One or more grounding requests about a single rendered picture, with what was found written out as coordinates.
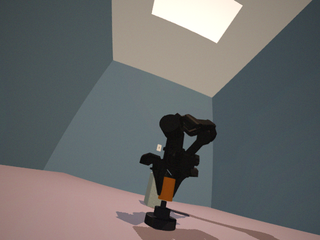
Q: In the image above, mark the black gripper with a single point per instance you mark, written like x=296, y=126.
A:
x=159, y=165

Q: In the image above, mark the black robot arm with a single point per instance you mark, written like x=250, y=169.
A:
x=174, y=126

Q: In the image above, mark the black stepped round pedestal with shaft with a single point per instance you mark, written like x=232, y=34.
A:
x=160, y=219

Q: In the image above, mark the orange knob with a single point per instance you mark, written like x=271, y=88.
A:
x=167, y=189

